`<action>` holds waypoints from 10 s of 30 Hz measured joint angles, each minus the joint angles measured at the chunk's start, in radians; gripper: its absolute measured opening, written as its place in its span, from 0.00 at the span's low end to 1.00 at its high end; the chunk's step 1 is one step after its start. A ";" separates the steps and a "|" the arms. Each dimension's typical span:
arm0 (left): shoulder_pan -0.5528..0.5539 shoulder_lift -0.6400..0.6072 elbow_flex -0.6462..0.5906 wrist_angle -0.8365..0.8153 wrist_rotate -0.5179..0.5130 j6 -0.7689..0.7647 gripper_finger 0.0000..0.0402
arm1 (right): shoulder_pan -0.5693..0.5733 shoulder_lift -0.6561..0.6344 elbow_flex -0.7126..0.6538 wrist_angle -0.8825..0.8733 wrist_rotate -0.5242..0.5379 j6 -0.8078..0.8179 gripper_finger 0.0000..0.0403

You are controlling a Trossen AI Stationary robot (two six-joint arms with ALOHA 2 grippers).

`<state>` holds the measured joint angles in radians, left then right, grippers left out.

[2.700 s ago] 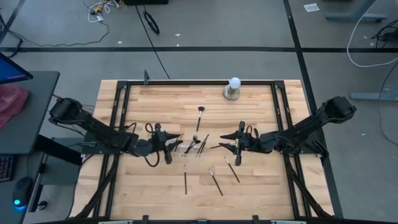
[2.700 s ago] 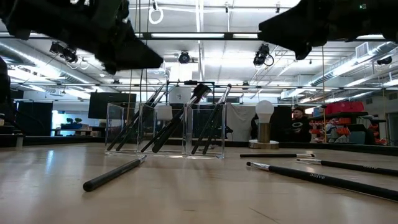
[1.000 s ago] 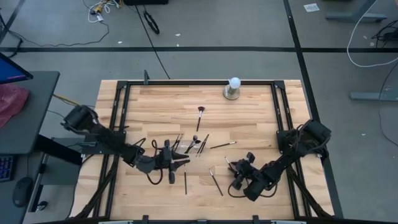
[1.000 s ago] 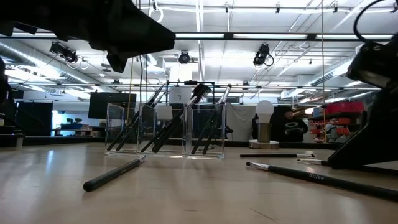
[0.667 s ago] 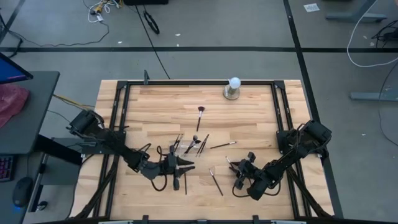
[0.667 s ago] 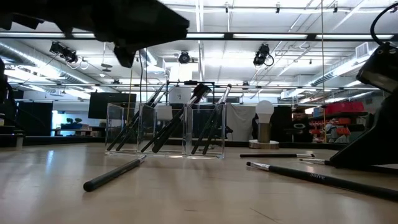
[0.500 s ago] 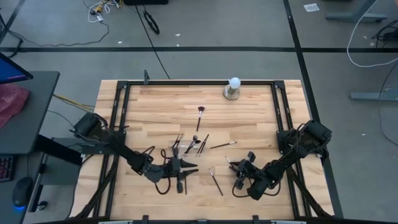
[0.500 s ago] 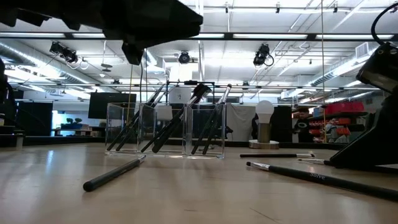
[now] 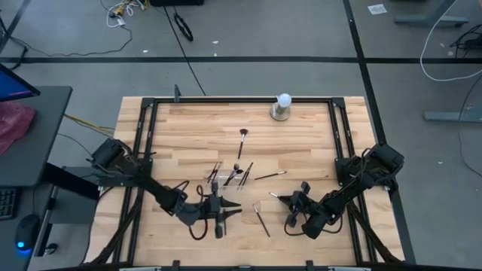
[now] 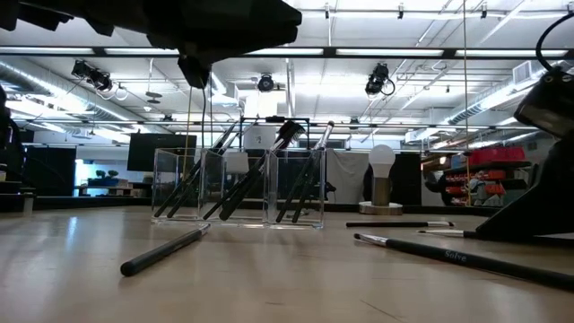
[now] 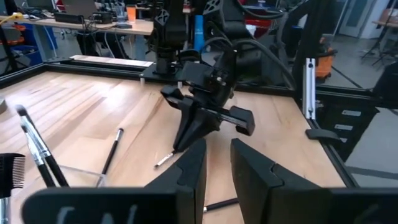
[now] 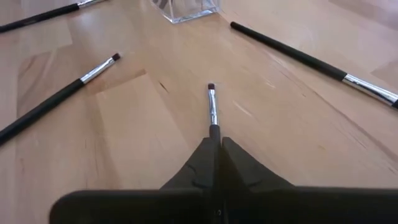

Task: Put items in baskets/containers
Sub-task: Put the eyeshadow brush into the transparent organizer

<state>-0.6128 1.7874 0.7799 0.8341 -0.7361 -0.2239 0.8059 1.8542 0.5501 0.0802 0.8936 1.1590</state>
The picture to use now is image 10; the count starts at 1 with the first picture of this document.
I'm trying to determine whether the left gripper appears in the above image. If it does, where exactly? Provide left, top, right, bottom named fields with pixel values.
left=74, top=0, right=302, bottom=90

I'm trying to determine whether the thin black makeup brush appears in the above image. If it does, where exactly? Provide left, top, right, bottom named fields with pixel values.
left=290, top=147, right=324, bottom=224
left=274, top=119, right=336, bottom=224
left=344, top=220, right=456, bottom=229
left=166, top=132, right=241, bottom=220
left=417, top=228, right=480, bottom=239
left=153, top=123, right=239, bottom=220
left=119, top=223, right=212, bottom=278
left=352, top=231, right=574, bottom=292

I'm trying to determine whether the flat-top black makeup brush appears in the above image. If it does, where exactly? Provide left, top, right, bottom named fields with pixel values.
left=203, top=119, right=308, bottom=222

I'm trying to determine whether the red storage bin rack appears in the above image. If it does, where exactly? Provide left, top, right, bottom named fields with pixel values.
left=441, top=145, right=530, bottom=208

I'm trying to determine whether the white sign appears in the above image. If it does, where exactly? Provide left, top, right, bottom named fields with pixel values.
left=243, top=124, right=278, bottom=152

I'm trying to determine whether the black partition panel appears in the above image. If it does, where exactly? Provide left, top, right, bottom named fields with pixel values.
left=387, top=152, right=425, bottom=206
left=24, top=144, right=78, bottom=197

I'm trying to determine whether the clear acrylic brush organizer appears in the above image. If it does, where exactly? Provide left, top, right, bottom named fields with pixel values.
left=151, top=146, right=327, bottom=231

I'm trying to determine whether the white bulb table lamp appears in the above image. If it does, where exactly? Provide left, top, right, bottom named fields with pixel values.
left=358, top=144, right=404, bottom=216

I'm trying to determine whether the white hanging sheet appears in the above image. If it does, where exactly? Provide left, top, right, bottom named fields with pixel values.
left=325, top=149, right=374, bottom=206

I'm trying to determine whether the table with plants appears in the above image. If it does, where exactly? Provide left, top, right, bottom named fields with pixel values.
left=74, top=169, right=152, bottom=198

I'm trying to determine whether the black overhead camera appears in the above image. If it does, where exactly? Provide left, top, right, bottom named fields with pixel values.
left=257, top=73, right=275, bottom=94

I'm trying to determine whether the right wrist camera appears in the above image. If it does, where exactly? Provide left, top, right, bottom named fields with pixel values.
left=514, top=70, right=574, bottom=139

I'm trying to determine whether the black aluminium table frame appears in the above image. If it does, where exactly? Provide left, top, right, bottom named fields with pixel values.
left=0, top=43, right=574, bottom=225

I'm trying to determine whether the silver ventilation duct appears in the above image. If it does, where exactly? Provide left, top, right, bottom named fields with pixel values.
left=448, top=60, right=574, bottom=127
left=0, top=57, right=144, bottom=135

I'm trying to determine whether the black spotlight with cable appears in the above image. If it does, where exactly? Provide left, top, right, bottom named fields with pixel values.
left=70, top=59, right=114, bottom=92
left=364, top=62, right=396, bottom=98

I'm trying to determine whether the black wall screen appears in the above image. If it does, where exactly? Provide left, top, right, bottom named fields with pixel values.
left=126, top=132, right=198, bottom=173

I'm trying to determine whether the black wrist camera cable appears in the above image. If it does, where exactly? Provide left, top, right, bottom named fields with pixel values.
left=535, top=12, right=574, bottom=75

